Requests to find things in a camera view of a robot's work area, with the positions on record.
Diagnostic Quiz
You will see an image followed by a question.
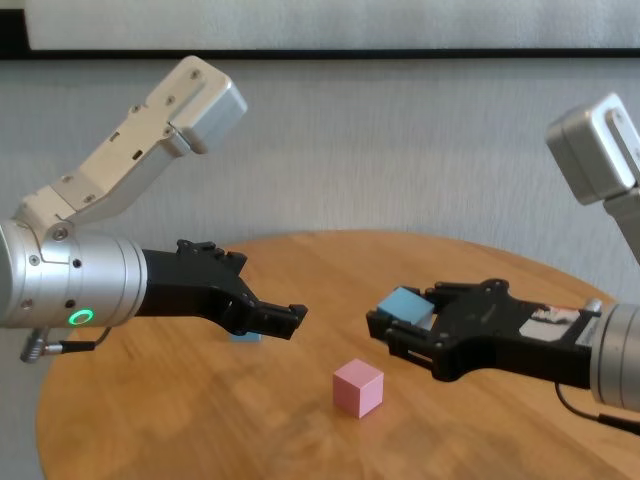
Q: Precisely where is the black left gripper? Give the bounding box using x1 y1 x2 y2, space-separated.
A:
139 238 309 343

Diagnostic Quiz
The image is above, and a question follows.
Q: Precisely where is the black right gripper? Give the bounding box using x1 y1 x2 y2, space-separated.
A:
366 278 609 392

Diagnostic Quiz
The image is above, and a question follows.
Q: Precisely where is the pink cube block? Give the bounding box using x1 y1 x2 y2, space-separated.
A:
332 357 385 420

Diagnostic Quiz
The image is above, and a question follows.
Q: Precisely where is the black baseboard strip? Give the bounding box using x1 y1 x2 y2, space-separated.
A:
0 9 640 62

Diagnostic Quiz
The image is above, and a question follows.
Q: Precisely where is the white foam board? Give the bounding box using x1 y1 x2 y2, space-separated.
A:
22 0 640 51

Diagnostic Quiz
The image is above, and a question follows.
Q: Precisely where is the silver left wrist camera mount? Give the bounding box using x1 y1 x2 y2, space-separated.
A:
9 54 250 236

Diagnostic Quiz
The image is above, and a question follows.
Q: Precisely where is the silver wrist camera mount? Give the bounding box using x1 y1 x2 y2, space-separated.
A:
544 92 640 266
9 54 250 236

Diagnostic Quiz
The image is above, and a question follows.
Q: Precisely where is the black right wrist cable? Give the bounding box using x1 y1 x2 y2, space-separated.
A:
554 382 640 437

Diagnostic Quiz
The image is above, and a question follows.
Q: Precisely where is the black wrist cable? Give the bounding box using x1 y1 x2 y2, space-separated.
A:
19 327 112 363
554 382 640 437

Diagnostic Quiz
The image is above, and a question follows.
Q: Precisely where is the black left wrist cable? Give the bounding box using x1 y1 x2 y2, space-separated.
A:
19 327 112 363

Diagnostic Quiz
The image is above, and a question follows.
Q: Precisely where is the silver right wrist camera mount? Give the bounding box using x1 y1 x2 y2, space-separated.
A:
544 92 640 266

